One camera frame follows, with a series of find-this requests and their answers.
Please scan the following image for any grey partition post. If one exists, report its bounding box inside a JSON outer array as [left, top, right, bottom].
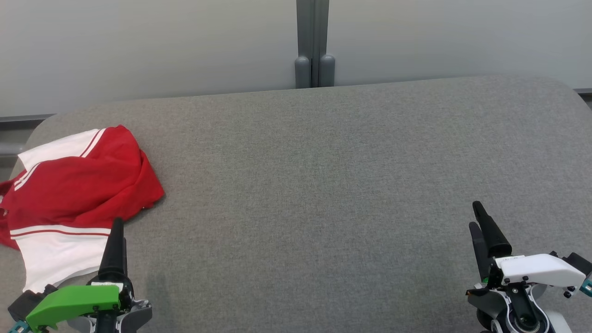
[[295, 0, 336, 89]]

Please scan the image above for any dark grey wall baseboard rail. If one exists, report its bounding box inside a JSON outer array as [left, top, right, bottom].
[[0, 113, 55, 131]]

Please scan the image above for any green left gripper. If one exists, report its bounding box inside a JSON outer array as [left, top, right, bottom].
[[25, 217, 135, 332]]

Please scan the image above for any red and white jersey shirt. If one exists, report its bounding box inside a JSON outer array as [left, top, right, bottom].
[[2, 125, 166, 294]]

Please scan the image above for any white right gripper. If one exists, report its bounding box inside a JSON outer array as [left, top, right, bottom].
[[469, 201, 586, 290]]

